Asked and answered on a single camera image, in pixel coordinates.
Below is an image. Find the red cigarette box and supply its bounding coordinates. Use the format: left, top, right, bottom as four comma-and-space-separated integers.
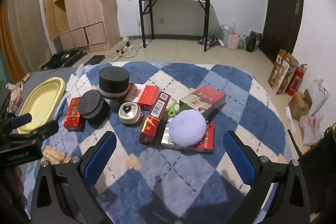
63, 97, 86, 132

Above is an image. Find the tan printed label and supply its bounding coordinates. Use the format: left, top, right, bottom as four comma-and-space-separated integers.
43, 145, 72, 165

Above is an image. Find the blue checkered plush blanket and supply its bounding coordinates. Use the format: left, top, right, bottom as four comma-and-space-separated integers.
25, 61, 293, 224

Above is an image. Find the pink paper bag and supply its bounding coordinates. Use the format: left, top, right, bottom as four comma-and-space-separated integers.
228, 31, 241, 50

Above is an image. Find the dark cloth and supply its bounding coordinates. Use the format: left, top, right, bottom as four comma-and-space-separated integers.
299, 122, 336, 214

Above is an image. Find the printed cardboard box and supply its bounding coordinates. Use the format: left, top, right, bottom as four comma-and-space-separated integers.
268, 49, 300, 95

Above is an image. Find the white red plastic bag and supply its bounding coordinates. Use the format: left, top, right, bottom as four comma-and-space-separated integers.
299, 114, 324, 146

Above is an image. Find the yellow plastic tray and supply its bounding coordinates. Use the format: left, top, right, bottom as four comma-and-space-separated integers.
17, 77, 66, 134

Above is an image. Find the orange curtain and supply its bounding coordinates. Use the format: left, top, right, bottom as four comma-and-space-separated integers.
0, 0, 27, 83

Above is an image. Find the grey bed sheet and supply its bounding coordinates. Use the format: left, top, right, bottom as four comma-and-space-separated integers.
0, 67, 84, 135

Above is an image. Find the red and white box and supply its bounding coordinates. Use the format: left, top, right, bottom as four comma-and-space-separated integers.
123, 83, 160, 111

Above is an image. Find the checkered cloth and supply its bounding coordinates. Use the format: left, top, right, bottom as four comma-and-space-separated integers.
197, 35, 221, 47

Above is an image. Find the dark brown door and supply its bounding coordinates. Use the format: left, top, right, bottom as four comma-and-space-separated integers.
259, 0, 305, 62

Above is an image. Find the person's left forearm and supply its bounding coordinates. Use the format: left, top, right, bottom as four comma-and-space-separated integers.
0, 161, 28, 224

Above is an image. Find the beige curtain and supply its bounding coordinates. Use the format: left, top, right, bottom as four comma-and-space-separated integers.
7, 0, 53, 75

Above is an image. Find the crumpled beige cloth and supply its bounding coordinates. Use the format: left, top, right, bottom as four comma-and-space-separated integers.
5, 82, 24, 111

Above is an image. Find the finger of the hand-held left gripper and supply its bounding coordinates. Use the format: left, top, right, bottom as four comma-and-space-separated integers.
10, 113, 33, 128
30, 120, 60, 139

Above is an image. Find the dark red barcode carton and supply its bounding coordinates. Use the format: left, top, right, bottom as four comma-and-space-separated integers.
139, 93, 172, 145

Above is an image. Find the green plastic clip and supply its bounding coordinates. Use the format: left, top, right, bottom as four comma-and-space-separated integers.
166, 99, 191, 117

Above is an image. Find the cartoon compact case black heart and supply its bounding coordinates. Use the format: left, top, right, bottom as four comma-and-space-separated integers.
118, 102, 143, 125

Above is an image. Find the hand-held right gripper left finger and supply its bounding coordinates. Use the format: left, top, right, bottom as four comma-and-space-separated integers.
31, 131, 117, 224

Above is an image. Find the large black foam cylinder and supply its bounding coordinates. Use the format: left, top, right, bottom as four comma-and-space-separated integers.
98, 67, 130, 100

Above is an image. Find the red and silver carton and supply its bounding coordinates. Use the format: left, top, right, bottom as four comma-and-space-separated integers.
159, 120, 215, 155

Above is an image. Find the white towel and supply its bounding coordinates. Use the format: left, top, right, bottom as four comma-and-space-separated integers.
66, 74, 78, 93
75, 63, 87, 77

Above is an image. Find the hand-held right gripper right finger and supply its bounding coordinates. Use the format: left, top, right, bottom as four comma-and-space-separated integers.
223, 130, 311, 224

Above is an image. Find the black flat case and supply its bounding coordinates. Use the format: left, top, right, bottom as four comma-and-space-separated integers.
84, 55, 106, 65

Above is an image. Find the wooden wardrobe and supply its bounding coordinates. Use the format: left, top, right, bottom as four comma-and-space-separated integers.
42, 0, 121, 52

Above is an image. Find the open black suitcase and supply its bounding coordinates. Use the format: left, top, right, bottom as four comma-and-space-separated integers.
41, 49, 87, 71

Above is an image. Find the white power strip with cables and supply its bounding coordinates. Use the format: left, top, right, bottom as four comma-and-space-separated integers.
115, 38, 150, 58

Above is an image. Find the gold and red carton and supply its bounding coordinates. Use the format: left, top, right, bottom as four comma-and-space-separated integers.
179, 85, 227, 118

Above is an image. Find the small black foam cylinder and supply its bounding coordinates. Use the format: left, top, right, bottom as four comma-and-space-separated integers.
77, 90, 110, 125

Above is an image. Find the brown cardboard box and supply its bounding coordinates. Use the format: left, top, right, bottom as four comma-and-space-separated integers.
288, 89, 313, 121

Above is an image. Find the lavender round plush puff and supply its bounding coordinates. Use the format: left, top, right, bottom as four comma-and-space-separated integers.
168, 109, 207, 147

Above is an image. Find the red fire extinguisher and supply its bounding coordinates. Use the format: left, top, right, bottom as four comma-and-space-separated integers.
286, 64, 308, 96

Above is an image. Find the black bag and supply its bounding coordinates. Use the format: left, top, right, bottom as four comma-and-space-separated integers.
245, 30, 261, 52

